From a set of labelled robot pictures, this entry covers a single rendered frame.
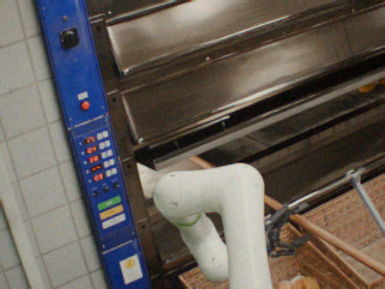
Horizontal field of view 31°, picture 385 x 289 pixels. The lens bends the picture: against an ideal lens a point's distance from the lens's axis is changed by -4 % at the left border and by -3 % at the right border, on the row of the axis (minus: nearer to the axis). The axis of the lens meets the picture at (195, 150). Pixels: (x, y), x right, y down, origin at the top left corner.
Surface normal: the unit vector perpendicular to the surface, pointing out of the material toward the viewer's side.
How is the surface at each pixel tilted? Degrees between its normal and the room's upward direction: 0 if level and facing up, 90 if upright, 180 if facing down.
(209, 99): 69
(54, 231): 90
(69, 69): 90
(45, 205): 90
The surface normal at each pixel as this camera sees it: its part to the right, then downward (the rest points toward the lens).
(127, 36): 0.42, -0.03
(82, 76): 0.51, 0.29
